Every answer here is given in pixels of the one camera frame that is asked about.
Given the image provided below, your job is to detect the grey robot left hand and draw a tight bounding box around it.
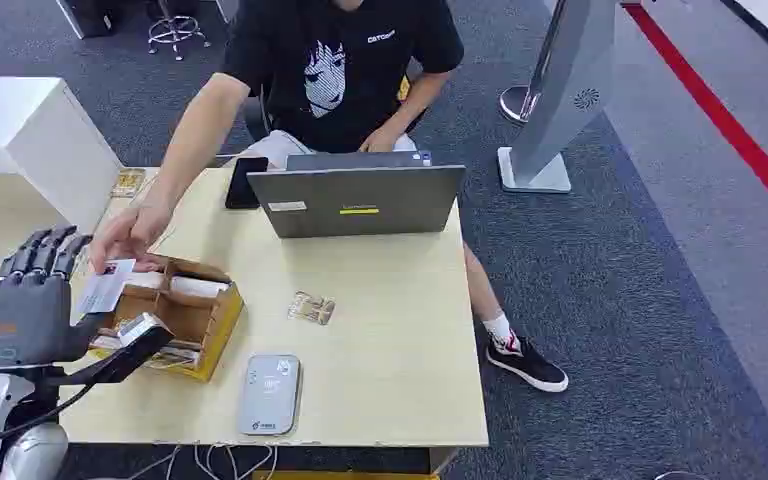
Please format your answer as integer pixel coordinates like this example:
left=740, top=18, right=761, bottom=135
left=0, top=224, right=177, bottom=388

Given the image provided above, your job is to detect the person's right hand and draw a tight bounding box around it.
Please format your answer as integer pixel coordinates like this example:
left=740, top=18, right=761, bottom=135
left=89, top=200, right=175, bottom=276

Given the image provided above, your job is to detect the person's left hand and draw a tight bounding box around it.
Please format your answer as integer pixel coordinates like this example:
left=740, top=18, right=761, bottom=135
left=358, top=124, right=401, bottom=155

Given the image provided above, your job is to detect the white printed card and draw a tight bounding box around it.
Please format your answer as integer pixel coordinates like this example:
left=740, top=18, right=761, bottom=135
left=75, top=258, right=138, bottom=317

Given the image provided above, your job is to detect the clear card sleeve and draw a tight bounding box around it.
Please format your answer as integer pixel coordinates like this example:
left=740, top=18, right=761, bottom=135
left=110, top=168, right=147, bottom=200
left=285, top=290, right=338, bottom=327

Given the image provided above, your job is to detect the grey laptop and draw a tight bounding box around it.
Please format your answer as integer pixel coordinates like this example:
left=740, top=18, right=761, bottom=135
left=245, top=150, right=469, bottom=240

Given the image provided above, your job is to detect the person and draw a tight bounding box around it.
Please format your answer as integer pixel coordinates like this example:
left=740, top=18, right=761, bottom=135
left=89, top=0, right=569, bottom=394

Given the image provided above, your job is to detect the white card stack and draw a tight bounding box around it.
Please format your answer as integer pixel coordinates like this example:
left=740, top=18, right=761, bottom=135
left=123, top=269, right=230, bottom=300

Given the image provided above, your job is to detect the grey white card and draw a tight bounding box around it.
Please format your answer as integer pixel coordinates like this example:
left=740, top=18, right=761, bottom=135
left=117, top=312, right=167, bottom=348

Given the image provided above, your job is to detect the pale side table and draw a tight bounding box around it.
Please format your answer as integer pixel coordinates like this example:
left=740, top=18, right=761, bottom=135
left=0, top=172, right=94, bottom=285

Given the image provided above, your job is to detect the wooden card box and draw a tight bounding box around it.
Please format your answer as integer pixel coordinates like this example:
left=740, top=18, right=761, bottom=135
left=88, top=254, right=246, bottom=385

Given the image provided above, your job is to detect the black smartphone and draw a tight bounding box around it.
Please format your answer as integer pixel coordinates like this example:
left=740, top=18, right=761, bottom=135
left=224, top=156, right=271, bottom=211

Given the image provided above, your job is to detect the mixed card stack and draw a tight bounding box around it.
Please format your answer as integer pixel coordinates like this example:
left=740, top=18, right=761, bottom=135
left=90, top=333, right=202, bottom=372

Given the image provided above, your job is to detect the white cabinet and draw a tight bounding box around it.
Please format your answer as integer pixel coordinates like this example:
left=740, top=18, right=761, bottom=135
left=0, top=76, right=124, bottom=234

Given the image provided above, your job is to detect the grey kiosk stand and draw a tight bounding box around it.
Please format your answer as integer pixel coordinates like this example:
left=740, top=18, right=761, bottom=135
left=497, top=0, right=626, bottom=195

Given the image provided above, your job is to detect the pale wooden desk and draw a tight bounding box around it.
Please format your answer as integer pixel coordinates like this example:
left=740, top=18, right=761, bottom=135
left=57, top=164, right=491, bottom=476

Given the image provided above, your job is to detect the chrome stool base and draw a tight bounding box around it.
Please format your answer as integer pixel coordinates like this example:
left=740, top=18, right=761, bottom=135
left=146, top=0, right=214, bottom=63

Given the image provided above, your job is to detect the grey card reader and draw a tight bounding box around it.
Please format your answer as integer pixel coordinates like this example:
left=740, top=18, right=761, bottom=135
left=236, top=353, right=303, bottom=438

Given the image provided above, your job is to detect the dark cabinet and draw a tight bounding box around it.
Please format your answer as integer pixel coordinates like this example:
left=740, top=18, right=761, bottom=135
left=54, top=0, right=124, bottom=41

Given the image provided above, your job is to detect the white sock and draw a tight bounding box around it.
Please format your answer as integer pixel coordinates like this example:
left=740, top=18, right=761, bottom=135
left=481, top=311, right=515, bottom=347

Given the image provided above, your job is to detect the black white shoe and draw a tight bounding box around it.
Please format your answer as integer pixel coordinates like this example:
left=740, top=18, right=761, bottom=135
left=485, top=336, right=570, bottom=394

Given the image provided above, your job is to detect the red floor tape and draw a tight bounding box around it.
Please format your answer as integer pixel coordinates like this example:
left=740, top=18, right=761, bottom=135
left=622, top=2, right=768, bottom=234

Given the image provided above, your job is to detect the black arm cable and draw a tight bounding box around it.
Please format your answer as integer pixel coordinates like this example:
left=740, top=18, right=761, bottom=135
left=0, top=382, right=97, bottom=453

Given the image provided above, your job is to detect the chrome round post base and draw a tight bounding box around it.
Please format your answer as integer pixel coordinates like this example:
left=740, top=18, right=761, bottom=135
left=499, top=84, right=552, bottom=125

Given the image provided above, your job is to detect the white cable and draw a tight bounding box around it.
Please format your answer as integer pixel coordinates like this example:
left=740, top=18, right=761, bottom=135
left=124, top=444, right=184, bottom=480
left=192, top=443, right=280, bottom=480

